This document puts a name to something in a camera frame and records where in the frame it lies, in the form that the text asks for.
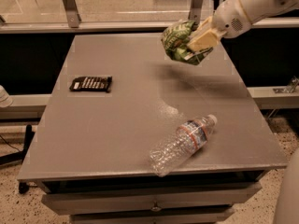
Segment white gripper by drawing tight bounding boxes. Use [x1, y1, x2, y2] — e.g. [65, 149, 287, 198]
[187, 0, 251, 52]

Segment green jalapeno chip bag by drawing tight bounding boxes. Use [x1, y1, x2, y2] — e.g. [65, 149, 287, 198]
[161, 21, 213, 65]

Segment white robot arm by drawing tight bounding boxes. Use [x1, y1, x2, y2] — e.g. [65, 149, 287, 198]
[188, 0, 299, 224]

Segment clear plastic water bottle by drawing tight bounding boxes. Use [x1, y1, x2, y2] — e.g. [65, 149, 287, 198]
[149, 115, 218, 176]

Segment metal clamp on ledge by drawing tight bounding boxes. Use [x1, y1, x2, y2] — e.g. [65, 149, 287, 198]
[274, 76, 299, 93]

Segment dark brown snack bar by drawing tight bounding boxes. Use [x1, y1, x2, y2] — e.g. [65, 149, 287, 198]
[69, 77, 112, 92]

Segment grey metal cabinet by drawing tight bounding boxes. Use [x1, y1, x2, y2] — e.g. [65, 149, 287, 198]
[19, 34, 287, 224]

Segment black stand base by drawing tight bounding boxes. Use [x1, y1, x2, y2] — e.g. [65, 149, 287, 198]
[0, 125, 35, 194]

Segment right metal rail bracket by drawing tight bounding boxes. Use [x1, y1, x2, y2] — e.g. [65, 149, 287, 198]
[189, 0, 203, 24]

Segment metal rail bracket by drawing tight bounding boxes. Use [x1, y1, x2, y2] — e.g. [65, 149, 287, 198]
[62, 0, 81, 28]
[189, 0, 203, 24]

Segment left metal rail bracket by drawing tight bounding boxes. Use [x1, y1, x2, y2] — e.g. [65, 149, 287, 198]
[62, 0, 81, 28]

